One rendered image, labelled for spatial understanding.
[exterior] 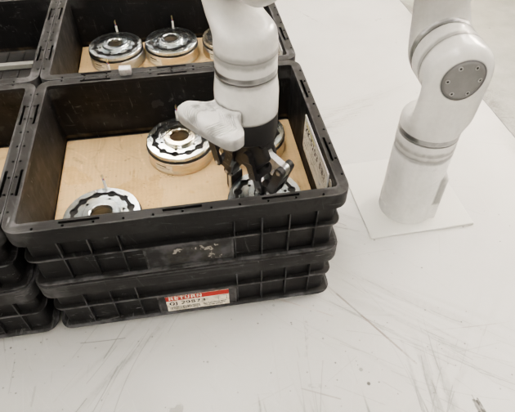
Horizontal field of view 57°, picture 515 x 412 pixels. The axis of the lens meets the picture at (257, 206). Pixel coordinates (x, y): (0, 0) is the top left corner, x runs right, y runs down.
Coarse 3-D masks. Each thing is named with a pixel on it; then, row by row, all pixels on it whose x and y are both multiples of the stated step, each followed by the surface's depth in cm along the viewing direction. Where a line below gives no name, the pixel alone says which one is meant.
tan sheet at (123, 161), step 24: (288, 120) 81; (72, 144) 77; (96, 144) 77; (120, 144) 77; (144, 144) 77; (288, 144) 77; (72, 168) 73; (96, 168) 73; (120, 168) 73; (144, 168) 73; (216, 168) 73; (72, 192) 70; (144, 192) 70; (168, 192) 70; (192, 192) 70; (216, 192) 70
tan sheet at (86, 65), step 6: (198, 42) 99; (84, 48) 97; (144, 48) 97; (84, 54) 95; (84, 60) 94; (90, 60) 94; (198, 60) 94; (204, 60) 94; (210, 60) 94; (84, 66) 92; (90, 66) 92; (144, 66) 92; (78, 72) 91
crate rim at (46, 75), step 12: (60, 0) 89; (60, 12) 89; (276, 12) 86; (60, 24) 83; (276, 24) 83; (288, 36) 80; (48, 48) 78; (288, 48) 78; (48, 60) 75; (48, 72) 73; (84, 72) 73; (96, 72) 73; (108, 72) 73; (132, 72) 73; (144, 72) 73
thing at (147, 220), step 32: (288, 64) 74; (32, 128) 64; (320, 128) 64; (288, 192) 56; (320, 192) 56; (32, 224) 53; (64, 224) 53; (96, 224) 53; (128, 224) 53; (160, 224) 54; (192, 224) 55
